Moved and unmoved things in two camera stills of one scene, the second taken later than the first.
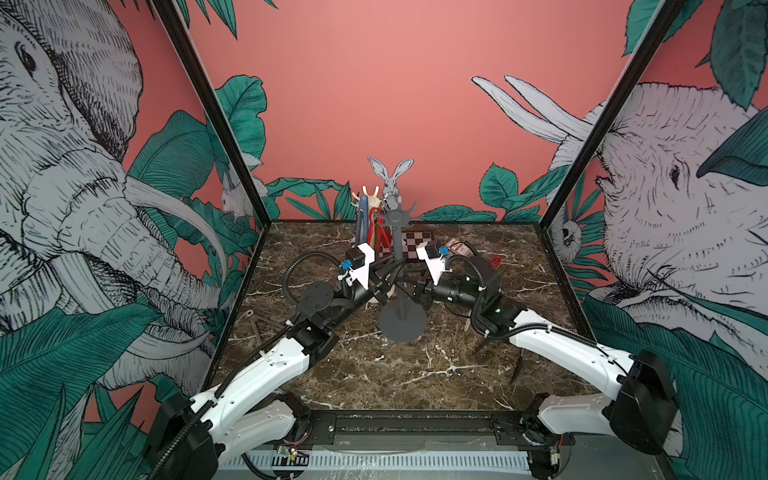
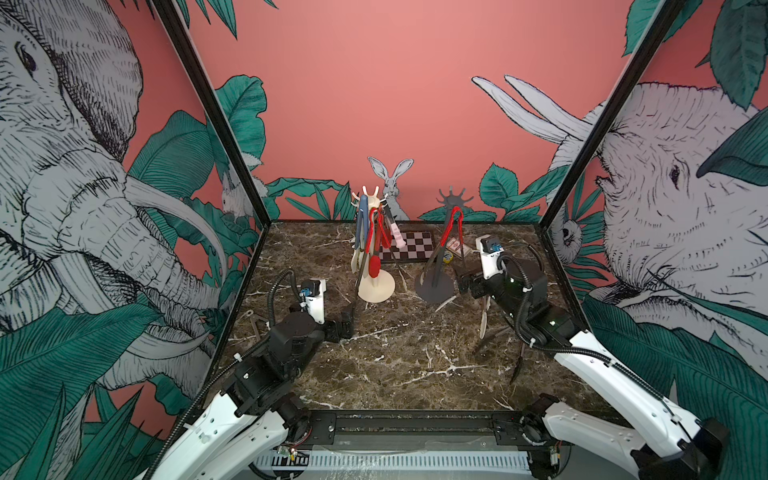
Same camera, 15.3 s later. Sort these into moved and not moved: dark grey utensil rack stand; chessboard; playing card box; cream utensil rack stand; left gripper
Moved: dark grey utensil rack stand; left gripper
Not moved: playing card box; cream utensil rack stand; chessboard
